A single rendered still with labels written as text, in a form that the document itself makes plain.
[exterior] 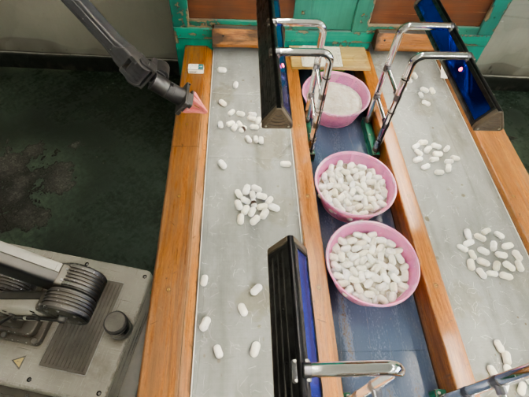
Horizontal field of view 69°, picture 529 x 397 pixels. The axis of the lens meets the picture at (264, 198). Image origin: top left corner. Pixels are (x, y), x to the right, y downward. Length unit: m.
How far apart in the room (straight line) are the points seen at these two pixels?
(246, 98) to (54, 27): 1.71
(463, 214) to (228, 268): 0.77
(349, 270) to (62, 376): 0.90
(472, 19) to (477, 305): 1.21
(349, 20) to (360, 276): 1.08
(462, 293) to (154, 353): 0.84
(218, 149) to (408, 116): 0.74
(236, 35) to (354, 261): 1.03
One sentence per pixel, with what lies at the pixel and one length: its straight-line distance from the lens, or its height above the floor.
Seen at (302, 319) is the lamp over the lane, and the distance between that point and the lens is 0.68.
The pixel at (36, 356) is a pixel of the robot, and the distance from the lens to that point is 1.45.
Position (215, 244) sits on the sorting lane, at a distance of 1.14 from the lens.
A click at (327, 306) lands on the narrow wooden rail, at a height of 0.76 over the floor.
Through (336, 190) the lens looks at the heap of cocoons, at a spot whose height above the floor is 0.74.
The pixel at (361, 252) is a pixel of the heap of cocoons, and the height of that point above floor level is 0.74.
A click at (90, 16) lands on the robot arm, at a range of 1.30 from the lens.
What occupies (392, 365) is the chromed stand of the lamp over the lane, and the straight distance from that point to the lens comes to 0.68.
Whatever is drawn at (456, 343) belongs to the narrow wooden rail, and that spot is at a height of 0.76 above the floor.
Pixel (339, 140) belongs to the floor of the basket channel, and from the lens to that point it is 1.53.
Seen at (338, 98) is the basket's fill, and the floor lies 0.73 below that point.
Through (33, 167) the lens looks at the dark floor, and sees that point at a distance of 2.55.
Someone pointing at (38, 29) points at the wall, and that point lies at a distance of 3.03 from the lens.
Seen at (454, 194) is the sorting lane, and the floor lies 0.74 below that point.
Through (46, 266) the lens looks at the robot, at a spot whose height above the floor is 0.82.
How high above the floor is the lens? 1.75
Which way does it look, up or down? 55 degrees down
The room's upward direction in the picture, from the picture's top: 5 degrees clockwise
